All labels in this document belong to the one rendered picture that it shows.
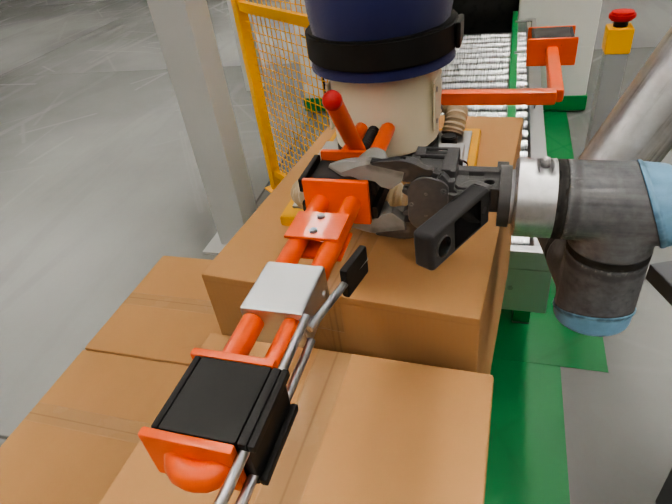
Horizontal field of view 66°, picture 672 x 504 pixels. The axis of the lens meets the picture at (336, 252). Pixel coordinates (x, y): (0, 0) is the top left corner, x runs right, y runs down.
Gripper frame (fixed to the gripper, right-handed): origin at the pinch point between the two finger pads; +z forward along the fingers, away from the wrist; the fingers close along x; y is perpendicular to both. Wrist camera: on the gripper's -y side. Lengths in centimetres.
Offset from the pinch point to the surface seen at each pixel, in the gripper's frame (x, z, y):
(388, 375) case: -19.6, -7.3, -10.5
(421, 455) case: -19.6, -13.0, -20.6
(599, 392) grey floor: -113, -57, 70
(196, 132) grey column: -54, 105, 130
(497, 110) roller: -61, -17, 174
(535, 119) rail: -54, -32, 149
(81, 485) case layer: -60, 55, -16
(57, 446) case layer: -60, 66, -10
